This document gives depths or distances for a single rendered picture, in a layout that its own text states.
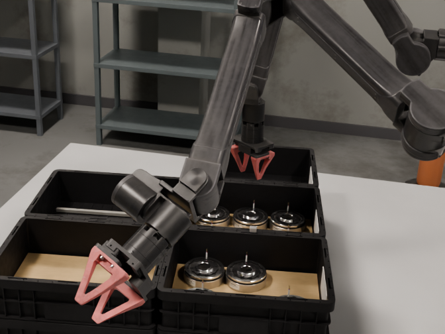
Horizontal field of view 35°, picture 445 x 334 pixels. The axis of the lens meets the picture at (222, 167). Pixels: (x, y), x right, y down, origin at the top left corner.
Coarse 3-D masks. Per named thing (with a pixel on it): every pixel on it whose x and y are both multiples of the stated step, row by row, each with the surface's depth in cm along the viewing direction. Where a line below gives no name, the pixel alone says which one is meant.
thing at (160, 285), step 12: (192, 228) 181; (204, 228) 182; (312, 240) 180; (324, 240) 179; (168, 252) 170; (324, 252) 176; (168, 264) 165; (324, 264) 168; (168, 288) 156; (168, 300) 156; (180, 300) 155; (192, 300) 155; (204, 300) 155; (216, 300) 155; (228, 300) 155; (240, 300) 154; (252, 300) 154; (264, 300) 154; (276, 300) 154; (288, 300) 154; (300, 300) 154; (312, 300) 154; (324, 300) 154; (324, 312) 154
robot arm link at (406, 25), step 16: (368, 0) 153; (384, 0) 152; (384, 16) 154; (400, 16) 154; (384, 32) 157; (400, 32) 155; (400, 48) 154; (416, 48) 154; (400, 64) 156; (416, 64) 156
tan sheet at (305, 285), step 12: (180, 264) 184; (180, 276) 178; (276, 276) 180; (288, 276) 181; (300, 276) 181; (312, 276) 181; (180, 288) 174; (216, 288) 174; (228, 288) 175; (264, 288) 175; (276, 288) 175; (288, 288) 176; (300, 288) 176; (312, 288) 176
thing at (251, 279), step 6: (234, 264) 180; (252, 264) 179; (258, 264) 179; (228, 270) 176; (234, 270) 176; (258, 270) 177; (264, 270) 177; (228, 276) 175; (234, 276) 174; (240, 276) 174; (246, 276) 174; (252, 276) 174; (258, 276) 175; (264, 276) 175; (240, 282) 172; (246, 282) 172; (252, 282) 172
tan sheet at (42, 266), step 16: (32, 256) 184; (48, 256) 184; (64, 256) 185; (80, 256) 185; (16, 272) 177; (32, 272) 177; (48, 272) 177; (64, 272) 178; (80, 272) 178; (96, 272) 178
